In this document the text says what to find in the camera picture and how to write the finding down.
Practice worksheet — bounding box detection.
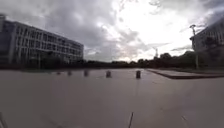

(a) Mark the grey paved plaza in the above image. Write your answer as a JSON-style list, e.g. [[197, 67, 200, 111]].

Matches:
[[0, 68, 224, 128]]

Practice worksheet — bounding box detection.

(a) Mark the distant thin mast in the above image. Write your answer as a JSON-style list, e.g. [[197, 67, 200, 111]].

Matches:
[[154, 47, 160, 59]]

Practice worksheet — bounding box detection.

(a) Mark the row of dark trees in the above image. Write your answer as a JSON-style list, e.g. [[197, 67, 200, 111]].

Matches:
[[83, 50, 224, 70]]

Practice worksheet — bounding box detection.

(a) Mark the low raised paved platform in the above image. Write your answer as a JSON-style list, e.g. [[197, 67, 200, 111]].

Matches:
[[145, 68, 224, 80]]

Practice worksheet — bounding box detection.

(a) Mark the grey multi-storey building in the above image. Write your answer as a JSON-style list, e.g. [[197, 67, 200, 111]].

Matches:
[[0, 13, 85, 67]]

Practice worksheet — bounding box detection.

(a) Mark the tall lamp pole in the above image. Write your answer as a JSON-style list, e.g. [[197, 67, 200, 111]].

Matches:
[[189, 23, 200, 71]]

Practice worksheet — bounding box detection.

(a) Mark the pale building with window rows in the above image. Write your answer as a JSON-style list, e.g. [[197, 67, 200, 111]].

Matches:
[[189, 18, 224, 68]]

